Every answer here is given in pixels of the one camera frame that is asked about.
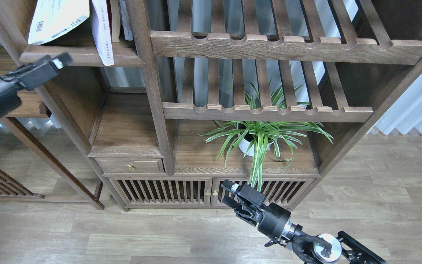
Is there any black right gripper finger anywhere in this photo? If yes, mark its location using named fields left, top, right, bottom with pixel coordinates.
left=221, top=179, right=266, bottom=208
left=223, top=197, right=252, bottom=220

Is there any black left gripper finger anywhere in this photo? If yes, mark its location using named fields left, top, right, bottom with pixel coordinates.
left=7, top=52, right=73, bottom=91

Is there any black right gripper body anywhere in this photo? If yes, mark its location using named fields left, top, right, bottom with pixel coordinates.
left=235, top=203, right=303, bottom=244

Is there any yellow green cover book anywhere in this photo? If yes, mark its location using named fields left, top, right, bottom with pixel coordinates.
left=28, top=0, right=89, bottom=45

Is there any white purple cover book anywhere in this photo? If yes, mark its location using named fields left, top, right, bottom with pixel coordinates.
left=90, top=0, right=114, bottom=66

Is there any red cover book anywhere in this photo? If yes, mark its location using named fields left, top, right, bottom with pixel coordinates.
left=107, top=0, right=113, bottom=41

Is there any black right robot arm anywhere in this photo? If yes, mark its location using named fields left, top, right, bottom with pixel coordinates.
left=222, top=180, right=385, bottom=264

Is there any white plant pot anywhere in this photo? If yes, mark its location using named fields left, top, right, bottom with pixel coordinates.
left=239, top=126, right=263, bottom=157

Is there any green spider plant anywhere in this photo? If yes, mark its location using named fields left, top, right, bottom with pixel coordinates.
left=196, top=77, right=334, bottom=193

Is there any upright cream paged book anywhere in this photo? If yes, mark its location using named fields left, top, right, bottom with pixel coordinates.
left=110, top=0, right=121, bottom=43

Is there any brass drawer knob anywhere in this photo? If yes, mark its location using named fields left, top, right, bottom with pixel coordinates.
left=127, top=164, right=136, bottom=172

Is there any upright white book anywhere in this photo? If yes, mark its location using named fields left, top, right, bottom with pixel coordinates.
left=119, top=0, right=134, bottom=41

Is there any dark wooden bookshelf unit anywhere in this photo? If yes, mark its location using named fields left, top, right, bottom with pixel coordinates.
left=0, top=0, right=422, bottom=210

